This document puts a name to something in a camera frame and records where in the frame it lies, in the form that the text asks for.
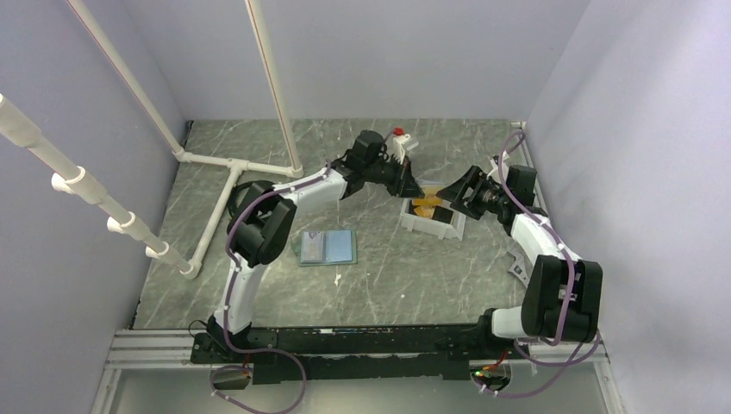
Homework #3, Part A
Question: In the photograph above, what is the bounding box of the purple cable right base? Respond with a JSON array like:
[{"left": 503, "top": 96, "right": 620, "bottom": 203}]
[{"left": 472, "top": 331, "right": 602, "bottom": 400}]

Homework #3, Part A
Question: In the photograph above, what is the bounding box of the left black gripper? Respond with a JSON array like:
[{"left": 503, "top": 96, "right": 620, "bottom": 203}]
[{"left": 365, "top": 154, "right": 425, "bottom": 200}]

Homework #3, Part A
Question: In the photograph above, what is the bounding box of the purple cable base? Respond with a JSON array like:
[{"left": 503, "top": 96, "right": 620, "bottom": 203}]
[
  {"left": 472, "top": 331, "right": 602, "bottom": 400},
  {"left": 209, "top": 343, "right": 314, "bottom": 414}
]

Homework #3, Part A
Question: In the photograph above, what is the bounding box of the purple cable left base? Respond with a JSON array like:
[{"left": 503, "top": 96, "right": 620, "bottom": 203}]
[{"left": 209, "top": 343, "right": 314, "bottom": 414}]

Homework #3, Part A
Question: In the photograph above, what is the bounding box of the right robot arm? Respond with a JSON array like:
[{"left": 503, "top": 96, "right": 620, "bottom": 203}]
[{"left": 436, "top": 142, "right": 603, "bottom": 358}]

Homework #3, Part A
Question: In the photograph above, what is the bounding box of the clear plastic bin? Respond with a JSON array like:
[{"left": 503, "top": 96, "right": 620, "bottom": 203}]
[{"left": 399, "top": 181, "right": 466, "bottom": 241}]

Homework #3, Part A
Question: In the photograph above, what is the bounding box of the aluminium rail right side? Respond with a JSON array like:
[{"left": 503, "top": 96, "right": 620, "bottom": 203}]
[{"left": 511, "top": 121, "right": 603, "bottom": 368}]

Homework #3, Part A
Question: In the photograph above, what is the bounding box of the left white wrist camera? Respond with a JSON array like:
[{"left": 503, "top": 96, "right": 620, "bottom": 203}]
[{"left": 390, "top": 127, "right": 419, "bottom": 164}]

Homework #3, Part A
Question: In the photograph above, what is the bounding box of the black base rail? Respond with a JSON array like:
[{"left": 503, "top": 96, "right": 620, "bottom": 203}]
[{"left": 191, "top": 322, "right": 521, "bottom": 385}]

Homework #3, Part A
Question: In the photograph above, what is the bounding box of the silver vip credit card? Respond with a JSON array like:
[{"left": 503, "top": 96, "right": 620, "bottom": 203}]
[{"left": 300, "top": 231, "right": 326, "bottom": 263}]

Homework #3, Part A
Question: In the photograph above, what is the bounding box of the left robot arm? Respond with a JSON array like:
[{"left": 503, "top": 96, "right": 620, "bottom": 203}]
[{"left": 207, "top": 129, "right": 423, "bottom": 362}]

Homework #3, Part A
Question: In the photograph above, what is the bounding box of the white pvc pipe frame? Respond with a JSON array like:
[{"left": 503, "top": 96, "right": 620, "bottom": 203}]
[{"left": 1, "top": 1, "right": 303, "bottom": 279}]

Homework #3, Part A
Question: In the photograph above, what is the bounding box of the stack of credit cards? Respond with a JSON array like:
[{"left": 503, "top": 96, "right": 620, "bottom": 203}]
[{"left": 409, "top": 185, "right": 454, "bottom": 224}]

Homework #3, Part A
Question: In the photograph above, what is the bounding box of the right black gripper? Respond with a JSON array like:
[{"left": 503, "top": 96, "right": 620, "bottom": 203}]
[{"left": 436, "top": 166, "right": 509, "bottom": 221}]

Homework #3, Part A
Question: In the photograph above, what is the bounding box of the green card holder wallet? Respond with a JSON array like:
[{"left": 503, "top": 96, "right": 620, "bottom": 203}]
[{"left": 290, "top": 229, "right": 358, "bottom": 267}]

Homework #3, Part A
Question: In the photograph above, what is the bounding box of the red handled adjustable wrench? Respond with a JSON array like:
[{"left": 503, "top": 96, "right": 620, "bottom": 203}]
[{"left": 507, "top": 249, "right": 531, "bottom": 287}]

